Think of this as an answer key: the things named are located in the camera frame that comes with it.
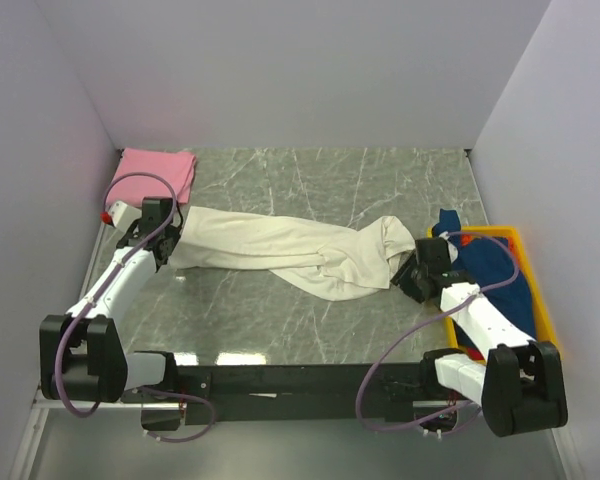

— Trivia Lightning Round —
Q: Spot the white t shirt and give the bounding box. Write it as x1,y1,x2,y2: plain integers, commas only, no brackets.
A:
169,207,415,301

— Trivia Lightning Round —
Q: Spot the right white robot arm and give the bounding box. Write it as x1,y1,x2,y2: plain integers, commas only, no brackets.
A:
392,237,568,437

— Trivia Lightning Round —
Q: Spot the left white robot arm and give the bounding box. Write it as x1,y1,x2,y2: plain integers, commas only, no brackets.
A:
39,197,182,403

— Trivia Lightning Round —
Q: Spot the folded pink t shirt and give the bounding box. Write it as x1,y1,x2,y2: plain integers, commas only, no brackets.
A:
106,148,196,207

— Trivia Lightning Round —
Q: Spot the orange t shirt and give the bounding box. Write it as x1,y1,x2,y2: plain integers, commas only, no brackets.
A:
459,234,517,261

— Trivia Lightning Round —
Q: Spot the blue t shirt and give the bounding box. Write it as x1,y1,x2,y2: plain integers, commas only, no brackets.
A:
449,235,536,337

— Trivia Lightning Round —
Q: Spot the yellow plastic bin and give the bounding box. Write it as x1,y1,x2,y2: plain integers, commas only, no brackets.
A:
425,225,564,351

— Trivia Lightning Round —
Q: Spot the black base bar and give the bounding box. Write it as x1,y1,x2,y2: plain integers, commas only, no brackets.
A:
127,363,464,425

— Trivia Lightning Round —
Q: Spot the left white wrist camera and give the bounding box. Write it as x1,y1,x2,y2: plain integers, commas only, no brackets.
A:
101,201,141,231

